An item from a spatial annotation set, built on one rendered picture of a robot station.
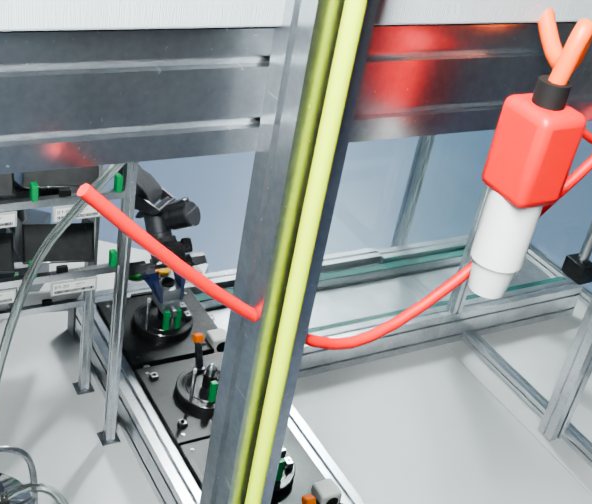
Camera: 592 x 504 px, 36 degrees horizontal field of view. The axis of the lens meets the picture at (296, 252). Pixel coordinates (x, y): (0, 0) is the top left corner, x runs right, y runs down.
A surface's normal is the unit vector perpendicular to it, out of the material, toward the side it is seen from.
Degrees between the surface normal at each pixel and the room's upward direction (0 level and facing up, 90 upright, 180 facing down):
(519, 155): 90
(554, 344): 0
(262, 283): 90
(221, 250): 0
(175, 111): 90
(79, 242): 65
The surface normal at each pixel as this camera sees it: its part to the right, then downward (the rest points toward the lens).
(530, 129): -0.86, 0.14
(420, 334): 0.48, 0.53
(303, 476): 0.17, -0.84
